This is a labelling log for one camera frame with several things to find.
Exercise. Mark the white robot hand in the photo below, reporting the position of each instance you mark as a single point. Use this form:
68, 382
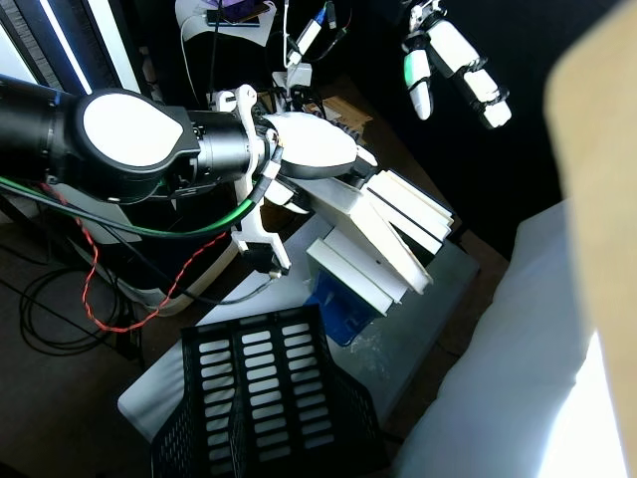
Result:
453, 47
313, 144

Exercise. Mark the small cardboard box red print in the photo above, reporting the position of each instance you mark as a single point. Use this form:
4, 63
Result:
343, 107

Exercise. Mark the white power strip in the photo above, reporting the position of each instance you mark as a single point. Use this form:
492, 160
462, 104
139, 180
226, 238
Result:
298, 74

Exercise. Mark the thick cream book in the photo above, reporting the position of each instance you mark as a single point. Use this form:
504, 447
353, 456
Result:
413, 204

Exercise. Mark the thin cream book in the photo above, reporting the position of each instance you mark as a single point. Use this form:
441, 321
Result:
428, 196

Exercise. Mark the dark flat tablet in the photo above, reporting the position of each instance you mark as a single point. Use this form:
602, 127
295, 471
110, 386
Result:
234, 20

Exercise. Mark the white round stool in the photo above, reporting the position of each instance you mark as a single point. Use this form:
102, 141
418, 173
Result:
191, 22

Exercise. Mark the tan board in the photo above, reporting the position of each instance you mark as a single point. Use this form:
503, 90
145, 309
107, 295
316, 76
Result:
597, 149

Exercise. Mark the blue bookend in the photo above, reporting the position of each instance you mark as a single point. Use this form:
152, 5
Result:
338, 323

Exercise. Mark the white black tower with light strip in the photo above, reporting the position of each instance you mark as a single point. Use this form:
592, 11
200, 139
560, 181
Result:
112, 40

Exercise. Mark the black mesh file rack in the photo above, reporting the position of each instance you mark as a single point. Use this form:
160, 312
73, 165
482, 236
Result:
276, 378

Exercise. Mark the white bedding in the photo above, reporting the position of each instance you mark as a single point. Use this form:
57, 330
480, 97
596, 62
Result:
497, 348

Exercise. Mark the wrist camera on white bracket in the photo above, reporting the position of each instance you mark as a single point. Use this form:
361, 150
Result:
246, 114

